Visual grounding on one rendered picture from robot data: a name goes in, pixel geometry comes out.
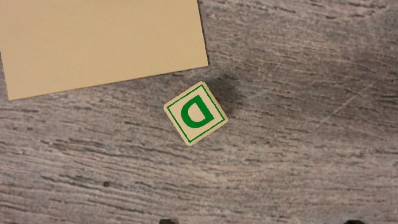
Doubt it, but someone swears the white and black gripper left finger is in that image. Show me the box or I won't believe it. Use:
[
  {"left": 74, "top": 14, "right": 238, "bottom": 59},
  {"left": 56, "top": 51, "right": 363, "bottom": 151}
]
[{"left": 159, "top": 219, "right": 175, "bottom": 224}]

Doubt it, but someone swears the beige mat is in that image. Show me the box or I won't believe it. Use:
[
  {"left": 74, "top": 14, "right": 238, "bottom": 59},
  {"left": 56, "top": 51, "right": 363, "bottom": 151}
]
[{"left": 0, "top": 0, "right": 208, "bottom": 100}]

